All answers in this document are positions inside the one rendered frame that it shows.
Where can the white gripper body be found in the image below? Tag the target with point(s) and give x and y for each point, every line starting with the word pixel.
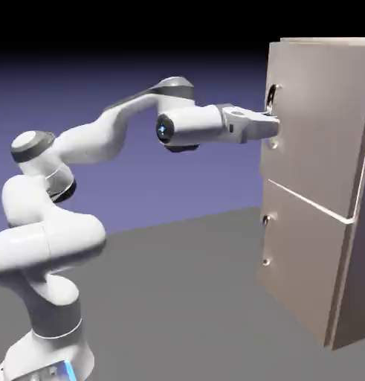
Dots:
pixel 261 128

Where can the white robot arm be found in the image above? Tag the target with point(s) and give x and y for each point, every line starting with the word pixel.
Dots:
pixel 81 143

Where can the beige cabinet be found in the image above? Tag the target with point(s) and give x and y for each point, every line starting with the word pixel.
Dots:
pixel 363 238

